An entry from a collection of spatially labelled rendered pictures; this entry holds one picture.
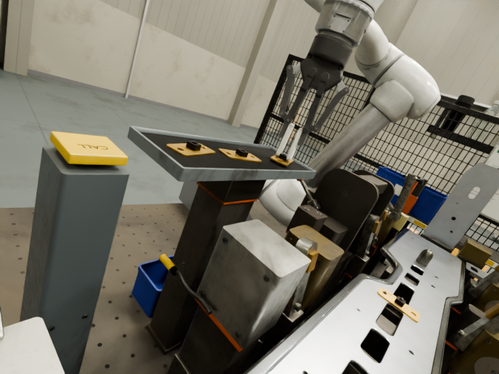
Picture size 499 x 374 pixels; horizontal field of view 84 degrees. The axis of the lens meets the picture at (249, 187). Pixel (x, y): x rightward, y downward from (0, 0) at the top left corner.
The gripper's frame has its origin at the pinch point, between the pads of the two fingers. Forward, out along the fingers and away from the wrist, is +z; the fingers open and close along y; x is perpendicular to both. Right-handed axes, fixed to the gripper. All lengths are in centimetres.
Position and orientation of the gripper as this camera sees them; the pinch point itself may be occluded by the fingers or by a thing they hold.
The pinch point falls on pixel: (289, 142)
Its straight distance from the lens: 59.5
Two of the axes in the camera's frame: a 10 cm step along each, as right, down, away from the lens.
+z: -3.6, 8.7, 3.3
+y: 8.8, 4.4, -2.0
